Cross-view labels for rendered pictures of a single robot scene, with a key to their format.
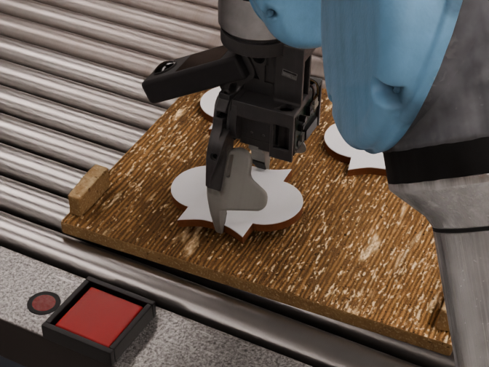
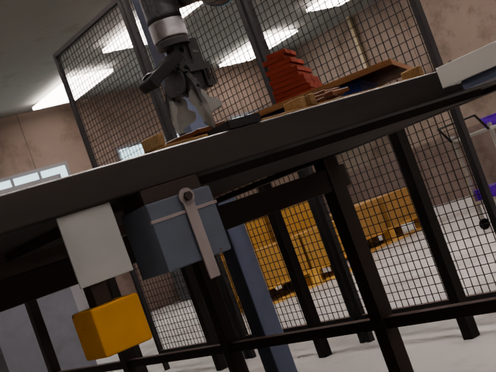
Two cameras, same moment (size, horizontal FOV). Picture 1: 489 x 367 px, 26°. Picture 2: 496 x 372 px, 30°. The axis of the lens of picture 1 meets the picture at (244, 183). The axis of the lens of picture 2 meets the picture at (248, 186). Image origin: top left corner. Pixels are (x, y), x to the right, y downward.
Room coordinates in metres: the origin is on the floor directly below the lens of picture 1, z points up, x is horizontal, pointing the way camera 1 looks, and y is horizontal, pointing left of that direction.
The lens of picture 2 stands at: (-0.04, 1.71, 0.75)
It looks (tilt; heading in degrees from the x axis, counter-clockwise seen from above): 2 degrees up; 296
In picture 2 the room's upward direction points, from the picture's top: 20 degrees counter-clockwise
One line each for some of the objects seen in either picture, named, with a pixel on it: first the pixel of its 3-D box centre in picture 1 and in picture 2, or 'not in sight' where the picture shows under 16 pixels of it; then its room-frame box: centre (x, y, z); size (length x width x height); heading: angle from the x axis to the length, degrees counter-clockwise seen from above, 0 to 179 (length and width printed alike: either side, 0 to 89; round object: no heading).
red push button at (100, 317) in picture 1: (100, 320); not in sight; (0.70, 0.13, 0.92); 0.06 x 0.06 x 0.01; 62
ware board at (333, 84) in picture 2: not in sight; (328, 94); (0.92, -1.07, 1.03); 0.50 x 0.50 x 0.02; 8
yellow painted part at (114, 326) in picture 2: not in sight; (95, 281); (0.87, 0.47, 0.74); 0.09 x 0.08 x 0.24; 62
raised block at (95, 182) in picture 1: (88, 190); (153, 143); (0.87, 0.16, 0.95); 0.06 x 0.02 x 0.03; 155
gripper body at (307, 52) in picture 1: (265, 84); (184, 68); (0.84, -0.02, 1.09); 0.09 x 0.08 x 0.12; 65
